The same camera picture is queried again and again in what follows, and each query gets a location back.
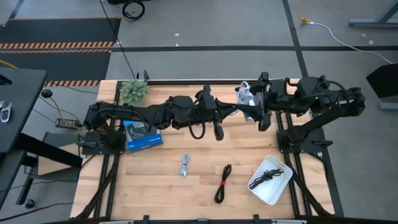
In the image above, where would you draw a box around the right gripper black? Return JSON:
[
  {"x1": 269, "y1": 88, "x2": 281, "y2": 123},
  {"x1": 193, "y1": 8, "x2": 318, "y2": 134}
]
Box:
[{"x1": 235, "y1": 72, "x2": 293, "y2": 132}]

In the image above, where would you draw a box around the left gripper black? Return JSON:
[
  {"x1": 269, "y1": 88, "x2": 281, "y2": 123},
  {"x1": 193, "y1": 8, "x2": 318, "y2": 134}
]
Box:
[{"x1": 197, "y1": 85, "x2": 242, "y2": 141}]

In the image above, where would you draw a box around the black cable with red tie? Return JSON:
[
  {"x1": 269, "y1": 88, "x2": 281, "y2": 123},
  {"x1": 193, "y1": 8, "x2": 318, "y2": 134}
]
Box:
[{"x1": 213, "y1": 164, "x2": 233, "y2": 205}]

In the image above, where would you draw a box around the small pale grey cable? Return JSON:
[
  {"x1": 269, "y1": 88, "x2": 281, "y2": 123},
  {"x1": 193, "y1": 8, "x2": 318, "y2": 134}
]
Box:
[{"x1": 179, "y1": 153, "x2": 190, "y2": 177}]

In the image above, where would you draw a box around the plain black USB-C cable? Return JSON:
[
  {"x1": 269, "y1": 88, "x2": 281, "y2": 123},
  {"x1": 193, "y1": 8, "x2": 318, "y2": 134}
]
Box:
[{"x1": 248, "y1": 168, "x2": 284, "y2": 190}]

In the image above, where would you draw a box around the blue game controller box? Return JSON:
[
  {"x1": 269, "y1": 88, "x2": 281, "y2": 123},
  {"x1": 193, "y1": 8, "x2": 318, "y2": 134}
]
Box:
[{"x1": 123, "y1": 119, "x2": 164, "y2": 153}]

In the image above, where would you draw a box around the white plastic tray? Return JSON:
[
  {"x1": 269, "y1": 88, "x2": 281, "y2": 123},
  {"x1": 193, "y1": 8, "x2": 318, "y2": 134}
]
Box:
[{"x1": 247, "y1": 154, "x2": 294, "y2": 206}]

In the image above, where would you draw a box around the green artificial plant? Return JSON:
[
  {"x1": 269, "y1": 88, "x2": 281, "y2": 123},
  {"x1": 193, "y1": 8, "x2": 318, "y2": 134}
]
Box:
[{"x1": 119, "y1": 79, "x2": 150, "y2": 106}]

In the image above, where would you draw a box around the black box on grey base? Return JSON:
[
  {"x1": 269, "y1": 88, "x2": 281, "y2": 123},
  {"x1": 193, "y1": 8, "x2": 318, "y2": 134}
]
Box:
[{"x1": 366, "y1": 63, "x2": 398, "y2": 111}]

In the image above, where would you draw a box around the grey metal table leg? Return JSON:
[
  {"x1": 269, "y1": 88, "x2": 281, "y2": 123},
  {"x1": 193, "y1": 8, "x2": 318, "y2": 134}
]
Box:
[{"x1": 348, "y1": 0, "x2": 398, "y2": 29}]

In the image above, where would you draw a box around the black power adapter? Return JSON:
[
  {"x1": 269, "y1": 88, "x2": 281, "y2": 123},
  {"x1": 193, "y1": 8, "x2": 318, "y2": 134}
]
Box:
[{"x1": 55, "y1": 118, "x2": 82, "y2": 130}]

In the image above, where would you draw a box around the black mat with hazard stripes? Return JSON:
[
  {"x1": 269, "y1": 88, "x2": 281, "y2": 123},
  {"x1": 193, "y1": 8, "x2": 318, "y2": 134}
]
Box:
[
  {"x1": 0, "y1": 49, "x2": 112, "y2": 87},
  {"x1": 0, "y1": 17, "x2": 121, "y2": 50}
]

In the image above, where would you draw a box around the black desk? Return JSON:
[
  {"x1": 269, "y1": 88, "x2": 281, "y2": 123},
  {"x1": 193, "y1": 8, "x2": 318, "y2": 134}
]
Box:
[{"x1": 0, "y1": 67, "x2": 83, "y2": 209}]

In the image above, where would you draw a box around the white handheld device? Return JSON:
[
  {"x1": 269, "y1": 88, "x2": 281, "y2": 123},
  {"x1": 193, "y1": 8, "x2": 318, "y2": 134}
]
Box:
[{"x1": 0, "y1": 101, "x2": 13, "y2": 124}]

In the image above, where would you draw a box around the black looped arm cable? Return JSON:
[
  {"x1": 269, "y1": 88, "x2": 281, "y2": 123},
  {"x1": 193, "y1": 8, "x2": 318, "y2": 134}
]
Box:
[{"x1": 187, "y1": 116, "x2": 206, "y2": 140}]

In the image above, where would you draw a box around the black aluminium rig frame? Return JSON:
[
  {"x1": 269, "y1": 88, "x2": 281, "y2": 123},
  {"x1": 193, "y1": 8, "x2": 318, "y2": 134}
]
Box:
[{"x1": 71, "y1": 70, "x2": 345, "y2": 224}]

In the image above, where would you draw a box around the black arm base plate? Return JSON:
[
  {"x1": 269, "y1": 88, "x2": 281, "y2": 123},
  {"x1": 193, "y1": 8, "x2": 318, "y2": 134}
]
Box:
[
  {"x1": 81, "y1": 130, "x2": 127, "y2": 156},
  {"x1": 276, "y1": 127, "x2": 333, "y2": 154}
]

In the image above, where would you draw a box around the yellow floor cable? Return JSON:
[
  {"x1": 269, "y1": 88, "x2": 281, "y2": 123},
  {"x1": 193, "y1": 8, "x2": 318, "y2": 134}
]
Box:
[{"x1": 297, "y1": 0, "x2": 311, "y2": 24}]

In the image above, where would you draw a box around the white floor cable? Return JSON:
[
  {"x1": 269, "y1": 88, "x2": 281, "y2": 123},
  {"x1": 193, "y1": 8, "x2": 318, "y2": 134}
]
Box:
[{"x1": 309, "y1": 21, "x2": 393, "y2": 65}]

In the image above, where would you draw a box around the coiled black floor cable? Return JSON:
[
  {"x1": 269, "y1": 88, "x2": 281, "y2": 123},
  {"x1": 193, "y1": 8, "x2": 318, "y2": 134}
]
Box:
[{"x1": 121, "y1": 0, "x2": 146, "y2": 22}]

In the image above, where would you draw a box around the long thin black cable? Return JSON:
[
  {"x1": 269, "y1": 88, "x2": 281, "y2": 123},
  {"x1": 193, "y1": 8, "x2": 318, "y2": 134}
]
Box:
[{"x1": 99, "y1": 0, "x2": 137, "y2": 79}]

